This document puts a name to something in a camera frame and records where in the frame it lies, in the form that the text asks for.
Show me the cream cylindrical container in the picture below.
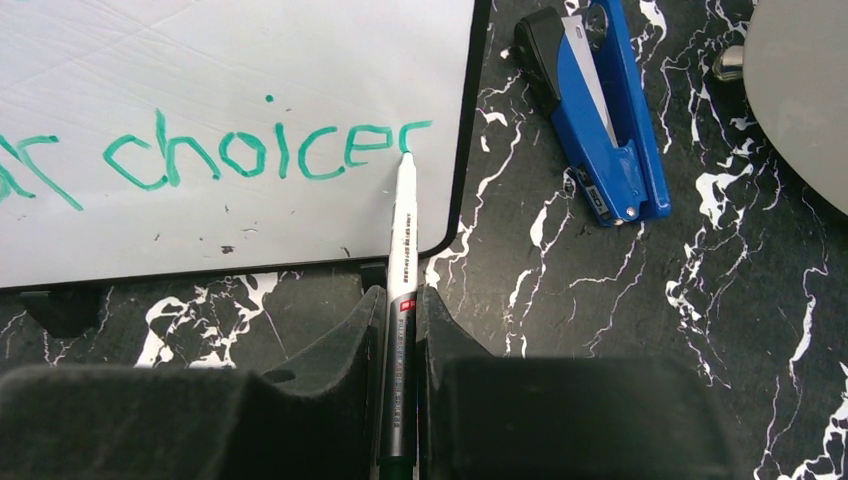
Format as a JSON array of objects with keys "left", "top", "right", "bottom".
[{"left": 711, "top": 0, "right": 847, "bottom": 212}]

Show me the white whiteboard black frame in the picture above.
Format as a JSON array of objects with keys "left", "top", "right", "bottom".
[{"left": 1, "top": 1, "right": 491, "bottom": 297}]

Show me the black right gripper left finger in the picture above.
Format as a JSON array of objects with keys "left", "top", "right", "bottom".
[{"left": 1, "top": 286, "right": 386, "bottom": 479}]

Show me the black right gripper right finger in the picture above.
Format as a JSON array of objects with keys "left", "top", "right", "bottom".
[{"left": 417, "top": 286, "right": 744, "bottom": 479}]

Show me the white marker pen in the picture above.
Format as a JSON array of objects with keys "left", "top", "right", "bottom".
[{"left": 376, "top": 151, "right": 418, "bottom": 479}]

